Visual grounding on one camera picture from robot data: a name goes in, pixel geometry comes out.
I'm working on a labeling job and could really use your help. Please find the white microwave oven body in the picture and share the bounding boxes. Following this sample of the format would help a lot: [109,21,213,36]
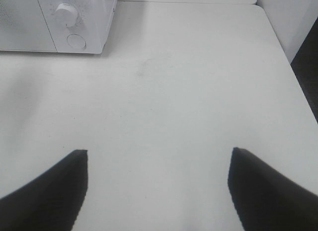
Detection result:
[38,0,117,54]

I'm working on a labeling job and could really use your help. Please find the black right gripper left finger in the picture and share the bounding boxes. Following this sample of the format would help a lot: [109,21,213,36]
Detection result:
[0,150,88,231]

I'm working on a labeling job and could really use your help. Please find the white round knob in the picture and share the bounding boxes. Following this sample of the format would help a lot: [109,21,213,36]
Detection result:
[55,3,80,27]

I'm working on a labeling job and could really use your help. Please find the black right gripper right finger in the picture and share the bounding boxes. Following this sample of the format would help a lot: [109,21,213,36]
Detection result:
[228,148,318,231]

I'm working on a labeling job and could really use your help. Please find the white microwave door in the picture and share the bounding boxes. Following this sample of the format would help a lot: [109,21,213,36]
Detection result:
[0,0,56,52]

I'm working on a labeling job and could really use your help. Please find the white round door button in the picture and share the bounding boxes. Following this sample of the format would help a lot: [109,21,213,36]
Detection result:
[67,34,86,49]

